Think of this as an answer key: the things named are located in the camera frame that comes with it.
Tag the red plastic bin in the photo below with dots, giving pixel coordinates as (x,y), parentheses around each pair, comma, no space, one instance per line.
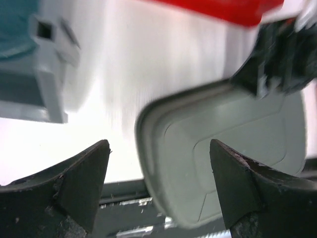
(246,13)

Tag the grey plastic storage bin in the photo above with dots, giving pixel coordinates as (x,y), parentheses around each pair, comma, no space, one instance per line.
(31,85)

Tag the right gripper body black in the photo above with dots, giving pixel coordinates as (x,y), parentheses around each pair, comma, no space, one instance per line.
(281,59)

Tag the teal transparent container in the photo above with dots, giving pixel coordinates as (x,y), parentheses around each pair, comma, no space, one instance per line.
(15,39)

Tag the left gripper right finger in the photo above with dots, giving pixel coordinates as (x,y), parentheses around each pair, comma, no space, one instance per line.
(258,201)

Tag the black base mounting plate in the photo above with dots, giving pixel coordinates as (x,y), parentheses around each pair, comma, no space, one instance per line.
(126,210)

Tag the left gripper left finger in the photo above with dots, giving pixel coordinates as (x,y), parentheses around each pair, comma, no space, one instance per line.
(59,202)

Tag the dark grey plastic tray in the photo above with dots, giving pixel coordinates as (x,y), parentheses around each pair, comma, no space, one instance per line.
(173,136)

